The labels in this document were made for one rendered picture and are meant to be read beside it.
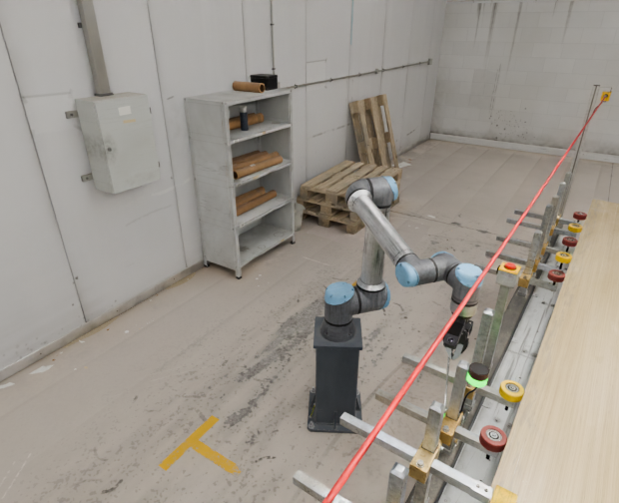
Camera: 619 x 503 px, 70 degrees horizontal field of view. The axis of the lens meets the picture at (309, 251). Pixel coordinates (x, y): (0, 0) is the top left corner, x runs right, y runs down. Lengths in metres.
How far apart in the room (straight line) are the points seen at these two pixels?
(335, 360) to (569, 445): 1.16
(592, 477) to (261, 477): 1.54
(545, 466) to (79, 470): 2.20
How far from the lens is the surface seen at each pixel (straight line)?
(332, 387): 2.51
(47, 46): 3.25
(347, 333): 2.33
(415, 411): 1.68
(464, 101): 9.27
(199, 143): 3.82
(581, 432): 1.76
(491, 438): 1.61
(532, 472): 1.58
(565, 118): 9.03
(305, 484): 1.35
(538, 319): 2.76
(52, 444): 3.01
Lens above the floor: 2.07
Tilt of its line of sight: 27 degrees down
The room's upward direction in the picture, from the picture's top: straight up
